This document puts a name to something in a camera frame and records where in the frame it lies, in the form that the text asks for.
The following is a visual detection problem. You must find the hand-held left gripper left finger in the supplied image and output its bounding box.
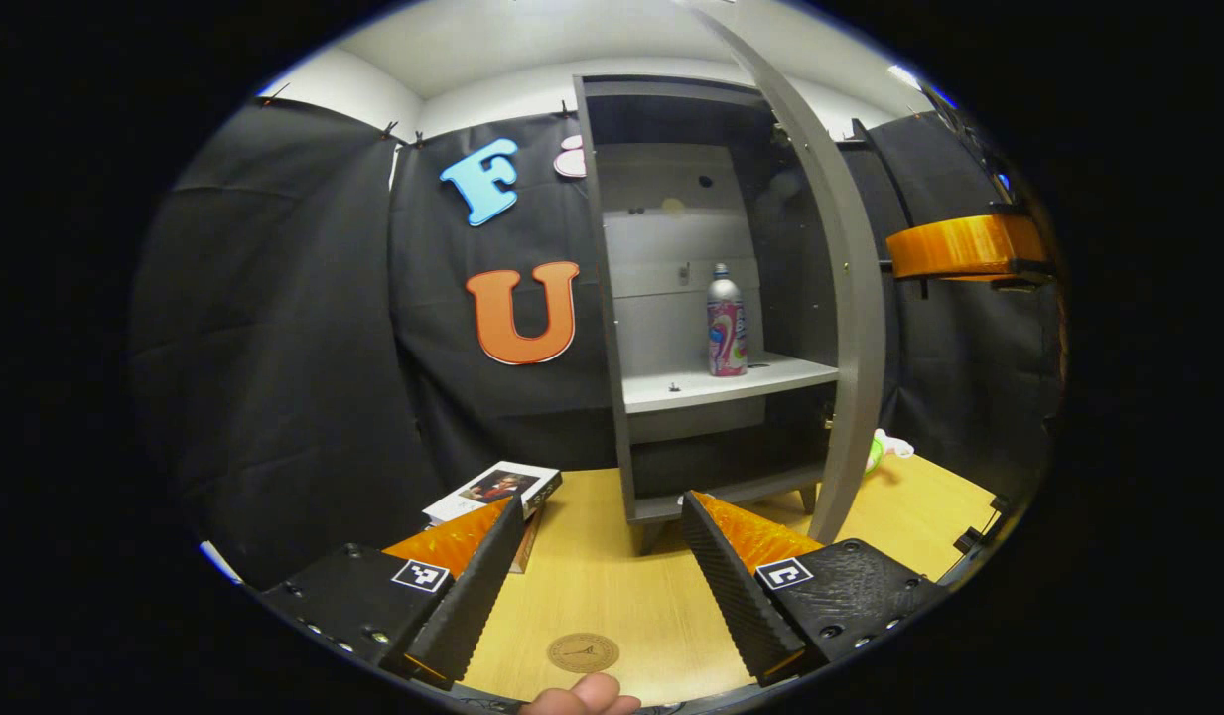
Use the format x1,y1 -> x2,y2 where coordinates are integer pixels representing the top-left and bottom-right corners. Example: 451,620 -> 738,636
259,495 -> 529,688

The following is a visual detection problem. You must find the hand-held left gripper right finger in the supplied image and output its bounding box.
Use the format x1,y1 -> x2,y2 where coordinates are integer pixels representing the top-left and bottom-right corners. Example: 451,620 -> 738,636
679,490 -> 948,688

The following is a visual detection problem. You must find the round brown coaster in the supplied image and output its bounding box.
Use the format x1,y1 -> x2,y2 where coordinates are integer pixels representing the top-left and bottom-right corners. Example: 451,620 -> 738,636
546,633 -> 620,674

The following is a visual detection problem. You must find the grey cabinet door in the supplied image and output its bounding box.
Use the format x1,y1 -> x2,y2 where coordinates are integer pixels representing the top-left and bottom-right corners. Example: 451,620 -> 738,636
686,0 -> 888,545

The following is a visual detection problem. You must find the silver bottle with colourful label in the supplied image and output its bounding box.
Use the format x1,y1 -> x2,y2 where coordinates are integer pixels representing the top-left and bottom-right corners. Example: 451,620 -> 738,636
706,263 -> 749,378

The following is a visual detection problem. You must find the dark grey cabinet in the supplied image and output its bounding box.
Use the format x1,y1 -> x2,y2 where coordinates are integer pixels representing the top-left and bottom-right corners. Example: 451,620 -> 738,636
572,74 -> 843,554

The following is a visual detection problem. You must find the white photo box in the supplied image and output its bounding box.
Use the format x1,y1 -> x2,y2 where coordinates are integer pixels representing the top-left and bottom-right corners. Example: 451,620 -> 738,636
423,460 -> 563,575

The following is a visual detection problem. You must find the green and pink plush toy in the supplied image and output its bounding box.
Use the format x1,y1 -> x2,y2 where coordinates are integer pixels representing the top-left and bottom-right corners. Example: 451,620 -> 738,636
865,429 -> 915,476

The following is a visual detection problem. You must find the black table clamp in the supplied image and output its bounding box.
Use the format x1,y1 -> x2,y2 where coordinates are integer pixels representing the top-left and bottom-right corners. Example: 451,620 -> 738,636
954,495 -> 1012,555

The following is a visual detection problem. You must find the black backdrop cloth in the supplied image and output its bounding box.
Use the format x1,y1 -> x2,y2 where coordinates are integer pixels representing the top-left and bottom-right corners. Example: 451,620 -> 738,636
125,94 -> 1064,592

